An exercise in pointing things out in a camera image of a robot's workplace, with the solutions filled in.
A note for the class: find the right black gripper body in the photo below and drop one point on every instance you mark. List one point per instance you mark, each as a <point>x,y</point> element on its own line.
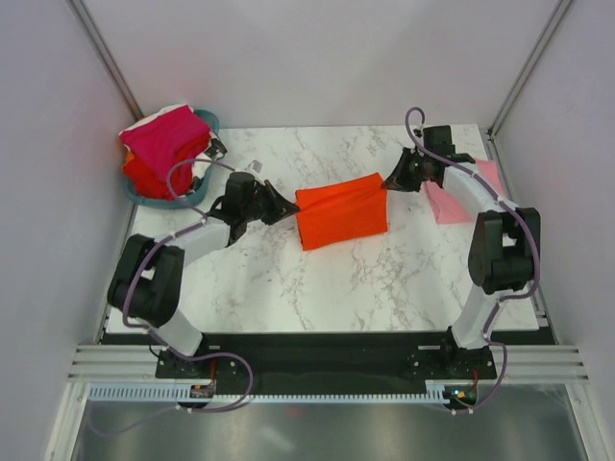
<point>412,172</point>

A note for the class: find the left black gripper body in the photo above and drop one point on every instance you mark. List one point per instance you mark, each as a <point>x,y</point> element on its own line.
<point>265,206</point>

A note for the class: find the pink t shirt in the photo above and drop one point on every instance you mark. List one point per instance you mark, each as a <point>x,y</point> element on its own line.
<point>451,203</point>

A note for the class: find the orange t shirt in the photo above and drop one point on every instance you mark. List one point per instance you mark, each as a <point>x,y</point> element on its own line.
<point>340,212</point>

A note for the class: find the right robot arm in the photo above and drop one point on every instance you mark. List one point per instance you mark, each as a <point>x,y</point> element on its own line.
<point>504,256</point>

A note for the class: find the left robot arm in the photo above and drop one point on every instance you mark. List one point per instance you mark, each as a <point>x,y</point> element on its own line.
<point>147,281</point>

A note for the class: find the black white patterned t shirt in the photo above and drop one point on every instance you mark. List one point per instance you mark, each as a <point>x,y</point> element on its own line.
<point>216,150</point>

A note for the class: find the red t shirt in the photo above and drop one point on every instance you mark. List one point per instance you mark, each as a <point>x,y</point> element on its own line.
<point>149,175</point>

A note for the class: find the magenta t shirt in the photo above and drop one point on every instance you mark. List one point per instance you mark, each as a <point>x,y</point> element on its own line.
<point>167,137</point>

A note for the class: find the teal laundry basket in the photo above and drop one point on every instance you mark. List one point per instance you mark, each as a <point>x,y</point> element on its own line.
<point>196,196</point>

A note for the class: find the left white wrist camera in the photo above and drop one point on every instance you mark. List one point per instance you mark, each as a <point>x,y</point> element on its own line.
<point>254,167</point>

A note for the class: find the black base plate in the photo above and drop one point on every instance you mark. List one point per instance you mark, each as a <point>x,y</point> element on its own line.
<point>365,361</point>

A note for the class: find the white slotted cable duct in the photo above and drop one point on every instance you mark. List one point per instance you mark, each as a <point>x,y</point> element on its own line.
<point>431,392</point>

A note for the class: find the aluminium frame rail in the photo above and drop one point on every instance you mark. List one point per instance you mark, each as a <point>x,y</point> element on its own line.
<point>522,364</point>

